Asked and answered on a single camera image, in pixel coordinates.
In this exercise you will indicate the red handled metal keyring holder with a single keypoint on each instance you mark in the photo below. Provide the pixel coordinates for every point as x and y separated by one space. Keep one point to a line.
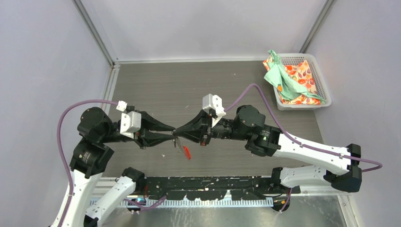
182 148

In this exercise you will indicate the orange patterned cloth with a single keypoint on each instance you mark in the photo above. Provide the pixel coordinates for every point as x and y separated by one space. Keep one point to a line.
300 75

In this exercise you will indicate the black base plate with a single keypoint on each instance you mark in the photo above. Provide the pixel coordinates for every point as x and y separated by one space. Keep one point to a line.
209 188

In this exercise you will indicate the green cloth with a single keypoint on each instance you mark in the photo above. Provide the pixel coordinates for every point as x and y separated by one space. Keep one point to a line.
282 81

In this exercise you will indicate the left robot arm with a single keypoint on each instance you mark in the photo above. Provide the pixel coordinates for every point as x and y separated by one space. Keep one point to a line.
91 156

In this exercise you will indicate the white slotted cable duct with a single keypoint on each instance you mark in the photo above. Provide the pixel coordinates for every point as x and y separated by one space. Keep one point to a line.
197 203

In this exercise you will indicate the aluminium rail frame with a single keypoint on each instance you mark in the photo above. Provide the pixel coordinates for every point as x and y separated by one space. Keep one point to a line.
106 183

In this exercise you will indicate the white plastic basket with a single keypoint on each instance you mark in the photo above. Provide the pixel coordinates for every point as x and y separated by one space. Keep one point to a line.
322 89

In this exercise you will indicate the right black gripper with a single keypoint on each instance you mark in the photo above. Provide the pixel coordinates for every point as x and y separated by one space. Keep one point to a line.
199 129

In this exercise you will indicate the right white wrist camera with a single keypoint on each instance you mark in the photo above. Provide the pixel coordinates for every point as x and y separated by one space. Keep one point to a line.
212 105

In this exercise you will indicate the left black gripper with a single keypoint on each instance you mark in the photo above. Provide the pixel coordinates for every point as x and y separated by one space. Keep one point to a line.
145 136

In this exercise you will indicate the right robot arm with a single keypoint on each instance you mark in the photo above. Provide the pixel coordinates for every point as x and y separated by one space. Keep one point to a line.
267 141

